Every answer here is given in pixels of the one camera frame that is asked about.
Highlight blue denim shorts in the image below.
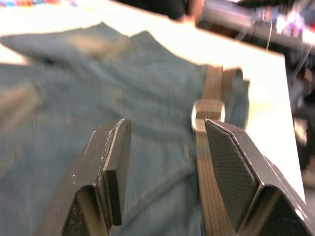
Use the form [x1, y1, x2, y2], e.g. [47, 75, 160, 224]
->
[0, 22, 251, 236]

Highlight person in black shirt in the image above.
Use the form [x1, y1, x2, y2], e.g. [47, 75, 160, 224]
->
[115, 0, 208, 25]

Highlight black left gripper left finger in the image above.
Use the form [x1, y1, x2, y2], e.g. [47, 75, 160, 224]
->
[36, 118, 132, 236]

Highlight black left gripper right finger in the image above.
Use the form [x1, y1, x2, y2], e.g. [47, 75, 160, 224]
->
[205, 118, 315, 236]

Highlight brown braided belt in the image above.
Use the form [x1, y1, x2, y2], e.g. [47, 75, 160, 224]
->
[190, 65, 245, 236]

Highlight dark grey bar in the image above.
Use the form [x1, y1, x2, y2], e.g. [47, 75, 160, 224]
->
[203, 0, 315, 55]

